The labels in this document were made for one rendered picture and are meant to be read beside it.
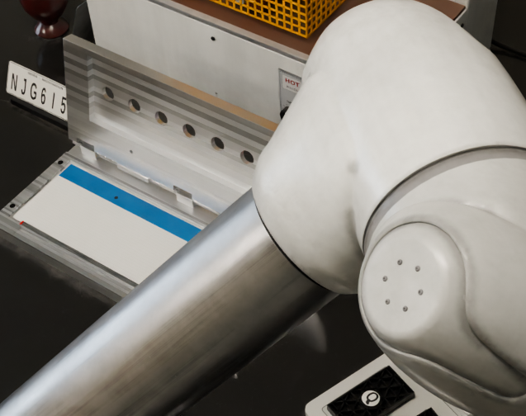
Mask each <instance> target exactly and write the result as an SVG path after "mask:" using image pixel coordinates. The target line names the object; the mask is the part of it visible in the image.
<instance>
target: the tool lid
mask: <svg viewBox="0 0 526 416"><path fill-rule="evenodd" d="M63 46H64V74H65V88H66V102H67V117H68V131H69V139H71V140H72V141H74V142H76V143H78V142H79V141H81V140H83V141H85V142H87V143H89V144H91V145H93V146H94V151H95V152H97V153H99V154H101V155H103V156H105V157H107V158H109V159H111V160H113V161H115V162H117V167H118V168H119V169H120V170H122V171H124V172H126V173H129V174H130V175H132V176H134V177H137V178H139V179H140V180H142V181H144V182H147V183H148V184H150V183H151V181H150V179H152V180H154V181H156V182H158V183H160V184H162V185H164V186H166V187H168V188H170V189H172V190H174V189H176V188H177V187H179V188H181V189H183V190H184V191H187V192H189V193H191V194H192V199H193V200H194V201H197V202H199V203H201V204H203V205H204V206H207V207H209V208H211V209H212V210H215V211H217V212H219V213H222V212H223V211H224V210H226V209H227V208H228V207H229V206H230V205H232V204H233V203H234V202H235V201H236V200H238V199H239V198H240V197H241V196H242V195H243V194H244V193H245V192H246V191H247V190H248V189H250V188H251V187H252V181H253V176H254V171H255V168H256V165H257V162H258V158H259V156H260V154H261V153H262V152H263V149H264V148H265V146H266V145H267V144H268V142H269V141H270V139H271V138H272V136H273V134H274V132H275V131H276V129H277V127H278V126H279V124H277V123H274V122H272V121H270V120H267V119H265V118H263V117H261V116H258V115H256V114H254V113H252V112H250V111H246V110H245V109H242V108H240V107H238V106H235V105H233V104H231V103H228V102H226V101H224V100H221V99H220V98H218V97H214V96H212V95H211V94H208V93H206V92H203V91H201V90H199V89H197V88H194V87H192V86H189V85H187V84H186V83H182V82H180V81H178V80H176V79H174V78H170V77H169V76H167V75H165V74H162V73H160V72H157V71H155V70H153V69H150V68H148V67H146V66H144V65H142V64H139V63H136V62H135V61H133V60H130V59H127V58H126V57H123V56H121V55H119V54H116V53H114V52H112V51H110V50H107V49H104V48H102V47H101V46H99V45H95V44H93V43H91V42H89V41H87V40H84V39H82V38H80V37H77V36H75V35H72V34H70V35H67V36H66V37H64V38H63ZM106 87H109V88H110V89H111V90H112V92H113V95H114V98H113V99H112V98H110V97H109V96H108V95H107V93H106ZM131 99H135V100H136V101H137V102H138V103H139V105H140V111H137V110H136V109H135V108H134V107H133V106H132V103H131ZM159 111H161V112H163V113H164V114H165V115H166V117H167V120H168V123H164V122H162V121H161V120H160V119H159ZM186 124H189V125H191V126H192V127H193V129H194V130H195V133H196V134H195V136H192V135H190V134H189V133H188V132H187V129H186ZM215 137H217V138H219V139H221V140H222V142H223V144H224V149H220V148H218V147H217V146H216V144H215V141H214V138H215ZM244 150H246V151H248V152H250V153H251V154H252V155H253V158H254V162H253V163H251V162H249V161H247V160H246V159H245V157H244Z"/></svg>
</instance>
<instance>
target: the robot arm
mask: <svg viewBox="0 0 526 416"><path fill-rule="evenodd" d="M339 294H345V295H347V294H358V303H359V309H360V312H361V316H362V318H363V322H364V324H365V326H366V328H367V331H368V332H369V333H370V335H371V336H372V338H373V340H374V341H375V342H376V344H377V346H378V347H379V348H380V349H381V350H382V351H383V352H384V353H385V354H386V356H387V357H388V358H389V359H390V360H391V361H392V362H393V363H394V364H395V365H396V366H397V367H398V368H399V369H400V370H401V371H403V372H404V373H405V374H406V375H407V376H408V377H409V378H410V379H411V380H413V381H414V382H415V383H417V384H418V385H420V386H421V387H423V388H424V389H426V390H427V391H428V392H430V393H431V394H433V395H435V396H436V397H438V398H440V399H441V400H443V401H445V402H447V403H449V404H451V405H453V406H455V407H457V408H459V409H461V410H464V411H466V412H468V413H470V414H473V415H476V416H526V100H525V99H524V96H523V95H522V93H521V92H520V90H519V89H518V87H517V86H516V84H515V83H514V81H513V79H512V78H511V77H510V75H509V74H508V72H507V71H506V70H505V68H504V66H503V65H502V64H501V62H500V61H499V60H498V59H497V58H496V56H495V55H494V54H493V53H492V52H491V51H490V50H488V49H487V48H486V47H485V46H484V45H483V44H481V43H480V42H479V41H478V40H476V39H475V38H474V37H473V36H472V35H470V34H469V33H468V32H467V31H465V30H464V29H463V28H461V27H460V25H458V24H457V23H456V22H455V21H453V20H452V19H451V18H449V17H447V16H446V15H444V14H443V13H441V12H440V11H438V10H436V9H434V8H432V7H430V6H428V5H426V4H423V3H421V2H416V1H414V0H373V1H370V2H366V3H364V4H361V5H359V6H356V7H354V8H352V9H350V10H348V11H346V12H345V13H344V14H342V15H341V16H339V17H338V18H336V19H335V20H334V21H333V22H331V23H330V24H329V25H328V27H327V28H326V29H325V30H324V32H323V33H322V34H321V36H320V38H319V39H318V40H317V42H316V43H315V46H314V48H313V49H312V51H311V52H310V56H309V58H308V60H307V62H306V66H305V68H304V71H303V74H302V80H301V87H300V88H299V90H298V92H297V94H296V96H295V97H294V99H293V101H292V103H291V105H290V106H289V108H288V110H287V112H286V114H285V115H284V117H283V118H282V120H281V122H280V124H279V126H278V127H277V129H276V131H275V132H274V134H273V136H272V138H271V139H270V141H269V142H268V144H267V145H266V146H265V148H264V149H263V152H262V153H261V154H260V156H259V158H258V162H257V165H256V168H255V171H254V176H253V181H252V187H251V188H250V189H248V190H247V191H246V192H245V193H244V194H243V195H242V196H241V197H240V198H239V199H238V200H236V201H235V202H234V203H233V204H232V205H230V206H229V207H228V208H227V209H226V210H224V211H223V212H222V213H221V214H220V215H218V216H217V217H216V218H215V219H214V220H213V221H212V222H210V224H209V225H207V226H206V227H205V228H204V229H203V230H201V231H200V232H199V233H198V234H197V235H195V236H194V237H193V238H192V239H191V240H189V241H188V242H187V243H186V244H185V245H184V246H182V247H181V248H180V249H179V250H178V251H177V252H176V253H175V254H174V255H173V256H171V257H170V258H169V259H168V260H167V261H165V262H164V263H163V264H162V265H161V266H160V267H158V268H157V269H156V270H155V271H154V272H152V273H151V274H150V275H149V276H148V277H146V278H145V279H144V280H143V281H142V282H141V283H140V284H139V285H138V286H136V287H135V288H134V289H133V290H132V291H131V292H129V293H128V294H127V295H126V296H125V297H123V298H122V299H121V300H120V301H119V302H117V303H116V304H115V305H114V306H113V307H111V308H110V309H109V310H108V311H107V312H106V313H105V314H104V315H103V316H102V317H101V318H99V319H98V320H97V321H96V322H95V323H93V324H92V325H91V326H90V327H89V328H87V329H86V330H85V331H84V332H83V333H81V334H80V335H79V336H78V337H77V338H75V339H74V340H73V341H72V342H71V343H70V344H69V345H68V346H67V347H66V348H64V349H63V350H62V351H61V352H60V353H59V354H57V355H56V356H55V357H54V358H53V359H51V360H50V361H49V362H48V363H47V364H45V365H44V366H43V367H42V368H41V369H39V370H38V372H37V373H35V374H34V375H33V376H32V377H31V378H30V379H29V380H27V381H26V382H25V383H24V384H23V385H21V386H20V387H19V388H18V389H17V390H15V391H14V392H13V393H12V394H11V395H9V396H8V397H7V398H6V399H5V400H4V401H3V402H2V403H1V404H0V416H180V415H181V414H183V413H184V412H186V411H187V410H188V409H190V408H191V407H192V406H193V405H194V404H196V403H197V402H198V401H200V400H201V399H203V398H204V397H205V396H207V395H208V394H209V393H211V392H212V391H213V390H214V389H215V388H217V387H218V386H219V385H221V384H222V383H224V382H225V381H226V380H228V379H229V378H230V377H232V375H234V374H235V373H236V372H238V371H239V370H241V369H242V368H243V367H245V366H246V365H247V364H249V363H250V362H251V361H252V360H253V359H255V358H256V357H258V356H259V355H260V354H262V353H263V352H265V351H266V350H267V349H268V348H270V347H271V346H272V345H273V344H274V343H276V342H277V341H279V340H280V339H281V338H283V337H284V336H286V335H287V334H288V333H290V332H291V331H292V330H293V329H294V328H296V327H297V326H298V325H300V324H301V323H303V322H304V321H305V320H307V319H308V318H309V317H311V316H312V315H313V314H314V313H315V312H317V311H318V310H320V309H321V308H322V307H324V306H325V305H327V304H328V303H329V302H330V301H331V300H332V299H334V298H335V297H336V296H338V295H339Z"/></svg>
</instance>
